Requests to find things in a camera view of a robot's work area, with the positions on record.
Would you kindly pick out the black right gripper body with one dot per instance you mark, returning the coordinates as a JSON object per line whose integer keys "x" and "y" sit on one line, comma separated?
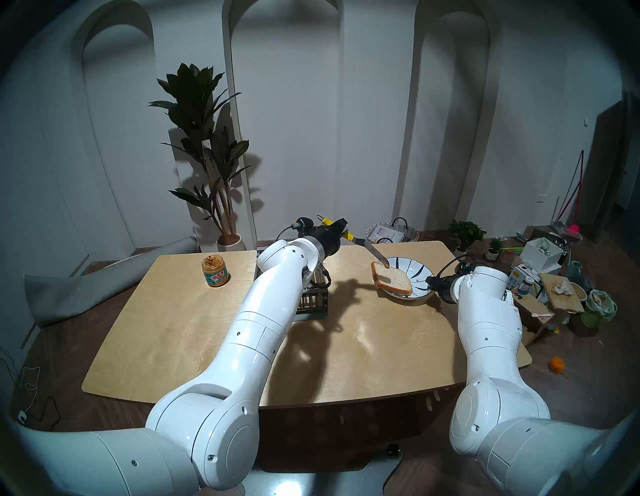
{"x": 447, "y": 289}

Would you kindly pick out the open peanut butter jar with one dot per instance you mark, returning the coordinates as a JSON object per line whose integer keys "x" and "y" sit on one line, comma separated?
{"x": 215, "y": 272}

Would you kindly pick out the dark wooden door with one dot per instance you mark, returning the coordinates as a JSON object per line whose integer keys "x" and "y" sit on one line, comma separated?
{"x": 602, "y": 165}

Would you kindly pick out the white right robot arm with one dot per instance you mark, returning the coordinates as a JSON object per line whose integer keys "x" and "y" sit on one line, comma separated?
{"x": 495, "y": 340}

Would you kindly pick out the small bushy potted plant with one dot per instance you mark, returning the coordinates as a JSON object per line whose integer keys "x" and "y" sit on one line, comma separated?
{"x": 466, "y": 231}

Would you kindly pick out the brown wooden box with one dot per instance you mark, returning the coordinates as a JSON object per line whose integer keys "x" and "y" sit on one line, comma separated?
{"x": 532, "y": 312}

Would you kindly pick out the orange fuzzy ball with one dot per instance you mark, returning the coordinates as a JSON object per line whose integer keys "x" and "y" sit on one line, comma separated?
{"x": 556, "y": 365}

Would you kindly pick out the grey slatted dish rack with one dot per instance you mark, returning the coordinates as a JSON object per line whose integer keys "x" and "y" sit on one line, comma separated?
{"x": 315, "y": 302}

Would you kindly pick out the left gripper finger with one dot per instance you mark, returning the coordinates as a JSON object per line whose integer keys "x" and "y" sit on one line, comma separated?
{"x": 342, "y": 224}
{"x": 345, "y": 236}

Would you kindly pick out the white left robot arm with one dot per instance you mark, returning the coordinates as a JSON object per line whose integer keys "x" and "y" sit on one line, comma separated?
{"x": 240, "y": 350}

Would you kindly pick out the wooden cutting board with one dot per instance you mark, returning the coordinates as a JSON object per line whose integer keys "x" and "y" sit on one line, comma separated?
{"x": 560, "y": 292}

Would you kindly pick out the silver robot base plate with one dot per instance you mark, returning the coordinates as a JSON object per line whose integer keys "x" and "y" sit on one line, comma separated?
{"x": 320, "y": 482}

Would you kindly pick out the white bread slice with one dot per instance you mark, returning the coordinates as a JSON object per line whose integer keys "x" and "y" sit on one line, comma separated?
{"x": 392, "y": 280}

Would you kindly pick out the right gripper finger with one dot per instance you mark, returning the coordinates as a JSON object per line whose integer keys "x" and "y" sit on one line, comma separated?
{"x": 434, "y": 290}
{"x": 433, "y": 281}

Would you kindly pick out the white square box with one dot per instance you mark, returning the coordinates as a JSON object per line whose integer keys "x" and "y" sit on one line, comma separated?
{"x": 540, "y": 254}

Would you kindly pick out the tall potted leafy plant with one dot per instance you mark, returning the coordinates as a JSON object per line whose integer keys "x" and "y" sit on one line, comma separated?
{"x": 195, "y": 100}

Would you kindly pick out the tiny potted plant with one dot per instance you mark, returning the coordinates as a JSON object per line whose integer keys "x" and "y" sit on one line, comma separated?
{"x": 494, "y": 249}

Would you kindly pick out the blue striped white bowl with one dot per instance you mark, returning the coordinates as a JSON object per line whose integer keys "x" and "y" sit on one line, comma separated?
{"x": 415, "y": 267}

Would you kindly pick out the white printed carton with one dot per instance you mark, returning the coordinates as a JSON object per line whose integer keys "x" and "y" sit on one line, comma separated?
{"x": 522, "y": 280}

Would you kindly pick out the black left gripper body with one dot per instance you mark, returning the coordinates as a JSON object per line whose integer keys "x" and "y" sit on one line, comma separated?
{"x": 325, "y": 237}

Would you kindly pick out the white power strip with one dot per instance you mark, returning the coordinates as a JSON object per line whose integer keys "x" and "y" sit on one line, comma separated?
{"x": 20, "y": 417}

